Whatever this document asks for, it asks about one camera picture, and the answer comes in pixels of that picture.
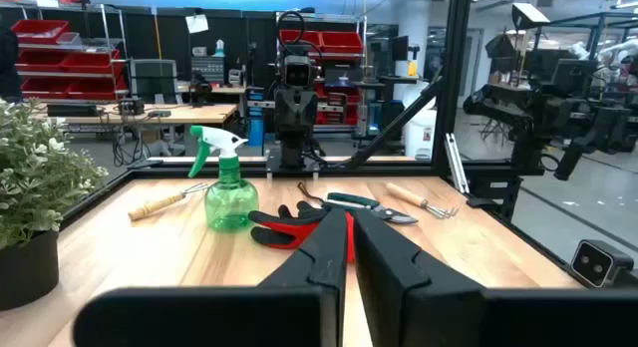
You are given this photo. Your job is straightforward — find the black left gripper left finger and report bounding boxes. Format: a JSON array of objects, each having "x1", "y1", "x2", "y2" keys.
[{"x1": 73, "y1": 208, "x2": 349, "y2": 347}]

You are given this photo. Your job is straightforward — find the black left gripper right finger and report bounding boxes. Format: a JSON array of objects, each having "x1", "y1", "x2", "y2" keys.
[{"x1": 353, "y1": 208, "x2": 638, "y2": 347}]

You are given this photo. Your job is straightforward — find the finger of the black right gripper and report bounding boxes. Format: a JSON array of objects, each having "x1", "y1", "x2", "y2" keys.
[
  {"x1": 296, "y1": 87, "x2": 320, "y2": 139},
  {"x1": 274, "y1": 87, "x2": 299, "y2": 139}
]

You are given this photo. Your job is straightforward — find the red and black gardening glove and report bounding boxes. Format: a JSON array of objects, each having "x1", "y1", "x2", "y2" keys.
[{"x1": 247, "y1": 200, "x2": 358, "y2": 264}]

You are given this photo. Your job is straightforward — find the green-handled pruning shears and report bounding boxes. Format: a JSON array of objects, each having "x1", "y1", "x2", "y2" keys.
[{"x1": 297, "y1": 180, "x2": 419, "y2": 225}]

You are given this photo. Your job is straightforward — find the wooden-handled three-prong hand rake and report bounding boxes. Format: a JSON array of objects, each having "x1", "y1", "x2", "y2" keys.
[{"x1": 386, "y1": 181, "x2": 461, "y2": 220}]

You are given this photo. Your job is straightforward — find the wooden-handled hand fork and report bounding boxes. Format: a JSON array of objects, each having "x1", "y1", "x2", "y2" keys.
[{"x1": 128, "y1": 181, "x2": 209, "y2": 222}]

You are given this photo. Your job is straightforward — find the metal rack with red bins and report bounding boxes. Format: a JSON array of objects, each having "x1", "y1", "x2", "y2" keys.
[
  {"x1": 9, "y1": 1, "x2": 130, "y2": 105},
  {"x1": 276, "y1": 12, "x2": 368, "y2": 134}
]

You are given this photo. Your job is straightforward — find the white plastic barrel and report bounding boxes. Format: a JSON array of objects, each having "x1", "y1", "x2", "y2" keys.
[{"x1": 402, "y1": 81, "x2": 439, "y2": 162}]

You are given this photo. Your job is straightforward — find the white paper sign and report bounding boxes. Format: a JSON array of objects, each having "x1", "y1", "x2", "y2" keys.
[{"x1": 184, "y1": 13, "x2": 209, "y2": 35}]

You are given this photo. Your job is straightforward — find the grey monitor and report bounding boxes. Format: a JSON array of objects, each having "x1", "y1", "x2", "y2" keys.
[{"x1": 128, "y1": 58, "x2": 179, "y2": 105}]

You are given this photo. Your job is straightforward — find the black studio light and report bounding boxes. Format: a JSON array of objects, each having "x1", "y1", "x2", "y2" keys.
[{"x1": 510, "y1": 2, "x2": 550, "y2": 32}]

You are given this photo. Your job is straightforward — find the potted plant in black pot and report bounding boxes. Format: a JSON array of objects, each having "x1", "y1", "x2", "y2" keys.
[{"x1": 0, "y1": 98, "x2": 110, "y2": 312}]

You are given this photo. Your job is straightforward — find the person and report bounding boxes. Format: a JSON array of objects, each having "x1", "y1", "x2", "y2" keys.
[{"x1": 0, "y1": 22, "x2": 24, "y2": 104}]

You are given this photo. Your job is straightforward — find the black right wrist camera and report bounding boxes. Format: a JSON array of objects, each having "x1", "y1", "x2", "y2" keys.
[{"x1": 282, "y1": 54, "x2": 317, "y2": 90}]

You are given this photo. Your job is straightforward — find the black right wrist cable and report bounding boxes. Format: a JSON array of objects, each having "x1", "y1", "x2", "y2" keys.
[{"x1": 275, "y1": 10, "x2": 325, "y2": 69}]

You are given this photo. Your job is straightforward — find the black aluminium table frame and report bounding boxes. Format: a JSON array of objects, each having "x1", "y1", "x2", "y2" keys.
[{"x1": 59, "y1": 0, "x2": 589, "y2": 288}]

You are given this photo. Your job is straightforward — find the white metal bracket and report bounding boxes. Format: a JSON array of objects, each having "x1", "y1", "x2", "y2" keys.
[{"x1": 445, "y1": 132, "x2": 471, "y2": 194}]

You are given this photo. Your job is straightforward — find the black cable bundle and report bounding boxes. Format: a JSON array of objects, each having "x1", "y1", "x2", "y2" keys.
[{"x1": 112, "y1": 125, "x2": 152, "y2": 168}]

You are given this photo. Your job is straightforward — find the black table-level camera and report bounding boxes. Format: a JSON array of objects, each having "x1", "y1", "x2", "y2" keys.
[{"x1": 569, "y1": 239, "x2": 637, "y2": 290}]

